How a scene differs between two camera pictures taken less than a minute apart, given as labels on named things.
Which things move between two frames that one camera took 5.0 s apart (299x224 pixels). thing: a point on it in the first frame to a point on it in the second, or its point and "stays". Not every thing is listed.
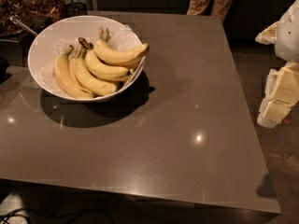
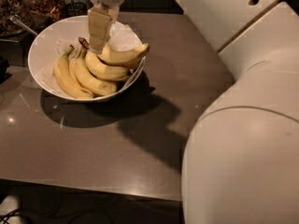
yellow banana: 62,75 stays
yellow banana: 124,56 stays
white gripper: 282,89 to 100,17
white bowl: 53,36 stays
